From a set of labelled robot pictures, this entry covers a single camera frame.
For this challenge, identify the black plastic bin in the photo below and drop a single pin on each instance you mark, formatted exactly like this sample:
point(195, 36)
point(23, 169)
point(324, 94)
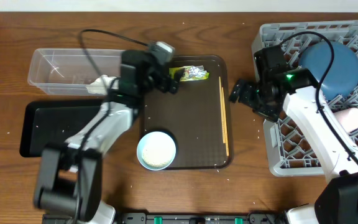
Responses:
point(54, 121)

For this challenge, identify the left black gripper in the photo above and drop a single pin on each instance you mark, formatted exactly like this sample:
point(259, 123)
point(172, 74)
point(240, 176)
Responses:
point(164, 83)

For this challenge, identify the pink cup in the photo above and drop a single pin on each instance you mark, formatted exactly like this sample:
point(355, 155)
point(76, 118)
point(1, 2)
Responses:
point(348, 119)

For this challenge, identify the dark brown serving tray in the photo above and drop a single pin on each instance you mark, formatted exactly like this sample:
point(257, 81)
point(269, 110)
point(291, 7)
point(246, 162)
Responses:
point(192, 116)

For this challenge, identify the blue plate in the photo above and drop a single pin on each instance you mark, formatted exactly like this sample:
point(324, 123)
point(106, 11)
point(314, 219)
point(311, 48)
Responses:
point(342, 77)

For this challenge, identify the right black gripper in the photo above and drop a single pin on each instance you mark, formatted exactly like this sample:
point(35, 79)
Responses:
point(245, 98)

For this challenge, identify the white tissue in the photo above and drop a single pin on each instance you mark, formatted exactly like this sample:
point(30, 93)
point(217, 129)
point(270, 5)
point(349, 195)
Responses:
point(99, 85)

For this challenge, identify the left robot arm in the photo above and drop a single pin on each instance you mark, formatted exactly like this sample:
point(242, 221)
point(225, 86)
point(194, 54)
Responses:
point(70, 174)

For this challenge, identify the clear plastic bin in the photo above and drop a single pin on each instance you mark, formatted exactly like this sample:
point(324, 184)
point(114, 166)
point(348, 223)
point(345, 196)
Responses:
point(68, 71)

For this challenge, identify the grey dishwasher rack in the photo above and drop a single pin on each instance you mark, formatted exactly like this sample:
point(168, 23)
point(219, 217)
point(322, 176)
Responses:
point(288, 152)

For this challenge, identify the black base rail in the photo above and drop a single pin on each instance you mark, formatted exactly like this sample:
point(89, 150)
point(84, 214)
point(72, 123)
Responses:
point(252, 218)

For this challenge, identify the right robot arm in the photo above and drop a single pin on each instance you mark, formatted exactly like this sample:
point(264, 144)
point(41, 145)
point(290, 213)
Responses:
point(298, 94)

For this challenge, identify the green foil snack wrapper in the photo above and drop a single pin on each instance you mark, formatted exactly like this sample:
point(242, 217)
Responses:
point(189, 73)

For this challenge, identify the light blue rice bowl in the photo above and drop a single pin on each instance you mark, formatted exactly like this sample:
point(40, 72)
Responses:
point(156, 150)

